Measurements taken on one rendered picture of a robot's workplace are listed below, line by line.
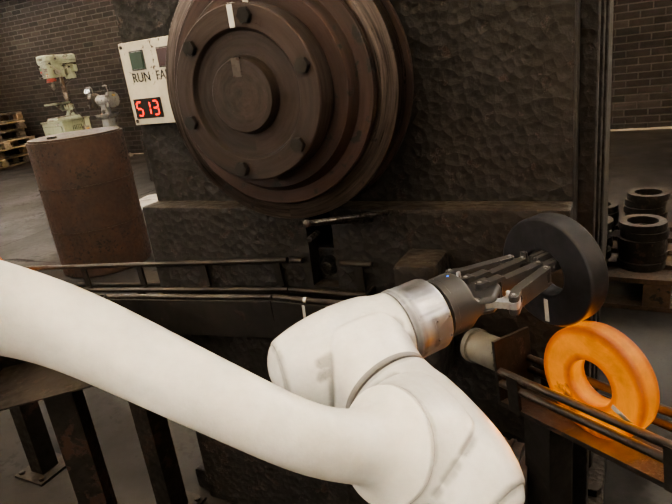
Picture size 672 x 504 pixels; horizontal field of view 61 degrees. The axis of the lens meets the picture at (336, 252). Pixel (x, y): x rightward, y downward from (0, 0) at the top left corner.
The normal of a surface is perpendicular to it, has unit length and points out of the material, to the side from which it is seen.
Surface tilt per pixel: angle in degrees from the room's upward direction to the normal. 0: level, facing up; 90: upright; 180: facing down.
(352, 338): 26
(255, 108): 90
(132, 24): 90
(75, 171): 90
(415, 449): 56
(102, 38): 90
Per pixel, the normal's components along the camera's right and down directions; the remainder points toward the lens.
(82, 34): -0.43, 0.34
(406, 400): -0.29, -0.70
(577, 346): -0.87, 0.26
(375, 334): 0.06, -0.78
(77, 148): 0.40, 0.25
